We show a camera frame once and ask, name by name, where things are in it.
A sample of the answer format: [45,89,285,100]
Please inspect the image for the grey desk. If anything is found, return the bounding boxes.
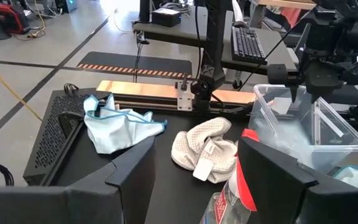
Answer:
[221,26,300,76]
[132,6,209,52]

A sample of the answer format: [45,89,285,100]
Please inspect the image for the silver mounting plate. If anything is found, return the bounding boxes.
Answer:
[176,81,195,111]

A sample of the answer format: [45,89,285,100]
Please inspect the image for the black box device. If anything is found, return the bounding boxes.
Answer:
[151,7,182,27]

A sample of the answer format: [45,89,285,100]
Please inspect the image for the red and black machine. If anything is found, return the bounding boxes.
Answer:
[0,2,31,35]

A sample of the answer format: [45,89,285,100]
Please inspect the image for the light blue microfiber towel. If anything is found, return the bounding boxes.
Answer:
[253,121,316,167]
[333,164,358,191]
[82,94,167,155]

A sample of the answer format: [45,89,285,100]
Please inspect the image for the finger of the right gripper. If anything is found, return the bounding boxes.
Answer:
[308,86,323,104]
[290,83,301,103]

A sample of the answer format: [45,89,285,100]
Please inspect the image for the light wooden side board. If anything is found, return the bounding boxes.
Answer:
[96,80,257,105]

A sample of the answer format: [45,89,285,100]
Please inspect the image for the grey waffle microfiber towel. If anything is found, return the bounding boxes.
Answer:
[170,116,239,184]

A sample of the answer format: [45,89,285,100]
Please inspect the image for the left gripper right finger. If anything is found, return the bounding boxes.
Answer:
[237,136,319,224]

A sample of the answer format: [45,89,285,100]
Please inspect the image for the black mat orange stripes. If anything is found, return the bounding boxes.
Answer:
[76,51,194,79]

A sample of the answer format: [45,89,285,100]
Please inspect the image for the clear plastic basket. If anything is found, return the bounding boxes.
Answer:
[247,83,358,175]

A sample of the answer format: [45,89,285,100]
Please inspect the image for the yellow cable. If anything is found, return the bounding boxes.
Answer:
[0,49,43,122]

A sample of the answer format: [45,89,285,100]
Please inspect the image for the computer keyboard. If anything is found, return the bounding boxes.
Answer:
[231,26,269,65]

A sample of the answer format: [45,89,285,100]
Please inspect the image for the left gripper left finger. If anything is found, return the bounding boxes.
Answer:
[64,136,157,224]

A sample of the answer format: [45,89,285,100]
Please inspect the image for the jar with pink lid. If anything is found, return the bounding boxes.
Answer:
[199,128,260,224]

